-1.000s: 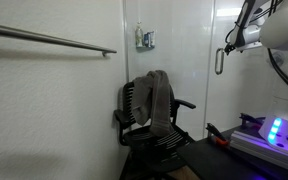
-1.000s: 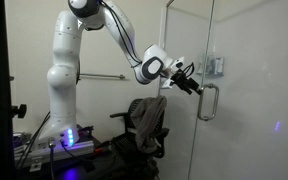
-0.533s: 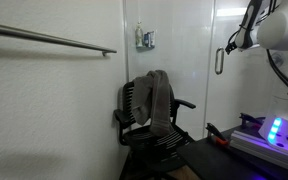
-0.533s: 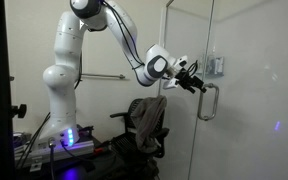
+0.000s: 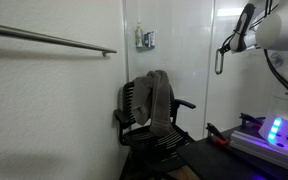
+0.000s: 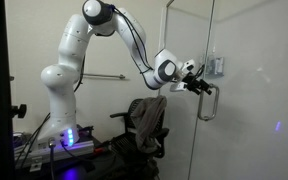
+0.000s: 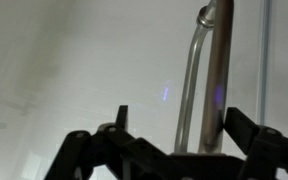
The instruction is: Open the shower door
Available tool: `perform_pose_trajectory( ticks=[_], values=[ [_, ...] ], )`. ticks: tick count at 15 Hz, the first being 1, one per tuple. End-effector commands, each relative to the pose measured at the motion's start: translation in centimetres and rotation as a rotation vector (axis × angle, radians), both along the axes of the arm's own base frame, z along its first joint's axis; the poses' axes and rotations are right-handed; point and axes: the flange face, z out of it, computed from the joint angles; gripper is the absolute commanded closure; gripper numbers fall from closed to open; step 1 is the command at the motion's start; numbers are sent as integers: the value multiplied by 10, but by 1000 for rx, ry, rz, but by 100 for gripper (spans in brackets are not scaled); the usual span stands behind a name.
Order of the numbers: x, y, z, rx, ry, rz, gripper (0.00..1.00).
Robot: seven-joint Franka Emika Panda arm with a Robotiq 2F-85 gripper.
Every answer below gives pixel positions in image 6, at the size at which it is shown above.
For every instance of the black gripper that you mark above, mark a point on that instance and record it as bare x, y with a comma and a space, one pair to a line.
193, 82

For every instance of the black vertical stand pole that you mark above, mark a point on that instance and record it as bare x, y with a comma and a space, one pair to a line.
0, 83

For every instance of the chrome wall towel bar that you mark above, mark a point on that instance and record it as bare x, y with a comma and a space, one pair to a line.
104, 76

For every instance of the grey towel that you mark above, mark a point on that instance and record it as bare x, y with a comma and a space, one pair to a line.
147, 123

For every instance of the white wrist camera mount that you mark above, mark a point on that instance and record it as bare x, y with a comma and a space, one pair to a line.
188, 65

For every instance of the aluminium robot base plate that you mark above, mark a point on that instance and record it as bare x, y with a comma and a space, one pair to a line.
57, 151

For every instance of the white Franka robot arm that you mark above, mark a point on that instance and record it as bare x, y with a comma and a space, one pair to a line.
62, 83

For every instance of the fixed glass shower panel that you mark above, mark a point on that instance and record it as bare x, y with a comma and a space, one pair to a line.
180, 116

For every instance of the black clamp knob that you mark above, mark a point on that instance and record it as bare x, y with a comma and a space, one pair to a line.
20, 111

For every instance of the frosted glass shower door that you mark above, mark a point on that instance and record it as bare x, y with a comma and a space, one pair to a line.
257, 100

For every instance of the black mesh office chair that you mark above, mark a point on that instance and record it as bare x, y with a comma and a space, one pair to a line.
124, 146

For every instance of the chrome shower caddy shelf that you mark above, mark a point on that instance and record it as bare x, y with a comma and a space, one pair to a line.
214, 65

